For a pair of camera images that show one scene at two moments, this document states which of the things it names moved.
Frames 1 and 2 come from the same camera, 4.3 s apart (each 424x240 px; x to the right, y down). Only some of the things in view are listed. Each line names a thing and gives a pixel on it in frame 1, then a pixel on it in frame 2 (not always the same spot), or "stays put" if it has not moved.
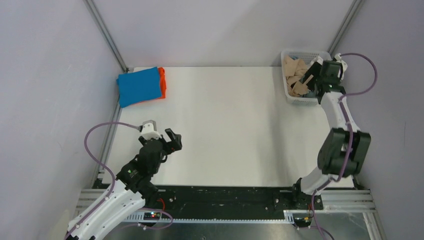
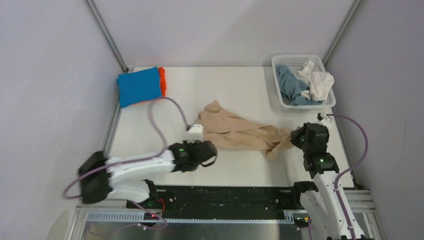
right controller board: [302, 222] stays put
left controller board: [153, 216] stays put
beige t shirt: [294, 70] -> [221, 128]
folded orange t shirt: [163, 84] stays put
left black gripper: [176, 144] -> [186, 144]
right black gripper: [315, 70] -> [295, 135]
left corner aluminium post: [94, 12] stays put
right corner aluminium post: [354, 10] stays put
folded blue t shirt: [139, 86] stays put
